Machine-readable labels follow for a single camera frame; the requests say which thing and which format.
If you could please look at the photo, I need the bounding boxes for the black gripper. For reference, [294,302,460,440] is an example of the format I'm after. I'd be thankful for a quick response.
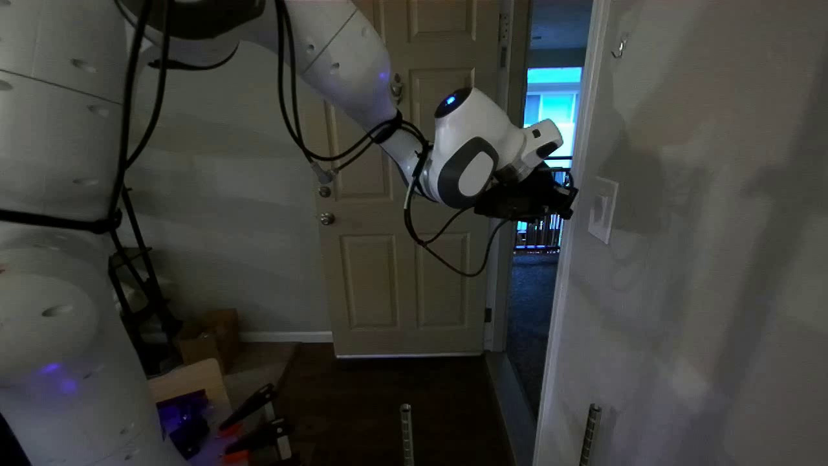
[471,163,580,226]

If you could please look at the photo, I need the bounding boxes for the bright hallway window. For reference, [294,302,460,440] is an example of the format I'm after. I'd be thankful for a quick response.
[523,64,584,163]

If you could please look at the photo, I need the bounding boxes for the white panelled door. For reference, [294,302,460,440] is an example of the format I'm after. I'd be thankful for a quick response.
[319,0,515,363]

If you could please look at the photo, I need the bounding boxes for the black and red tools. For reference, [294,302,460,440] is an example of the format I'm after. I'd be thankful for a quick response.
[213,381,298,466]

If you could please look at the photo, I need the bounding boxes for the small brown cardboard box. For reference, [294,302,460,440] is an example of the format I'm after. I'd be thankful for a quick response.
[174,306,246,371]

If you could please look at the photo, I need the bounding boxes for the black tripod stand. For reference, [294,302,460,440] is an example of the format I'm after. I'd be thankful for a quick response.
[107,185,187,379]

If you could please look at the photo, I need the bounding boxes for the blue-lit black device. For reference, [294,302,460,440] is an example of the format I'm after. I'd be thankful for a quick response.
[154,388,217,460]

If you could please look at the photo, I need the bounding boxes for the white wall light switch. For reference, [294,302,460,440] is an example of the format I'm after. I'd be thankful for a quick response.
[584,174,624,248]

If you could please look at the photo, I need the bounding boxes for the white door frame trim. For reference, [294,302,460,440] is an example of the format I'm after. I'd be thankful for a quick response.
[531,0,616,466]

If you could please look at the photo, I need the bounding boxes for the black looping wrist cable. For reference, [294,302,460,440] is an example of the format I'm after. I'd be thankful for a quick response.
[402,120,513,283]

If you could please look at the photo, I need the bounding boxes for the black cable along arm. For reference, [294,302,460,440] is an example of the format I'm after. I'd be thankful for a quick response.
[272,0,408,174]

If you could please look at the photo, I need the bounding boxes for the black cable bundle on base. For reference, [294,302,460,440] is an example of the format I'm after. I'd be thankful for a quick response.
[0,0,175,238]

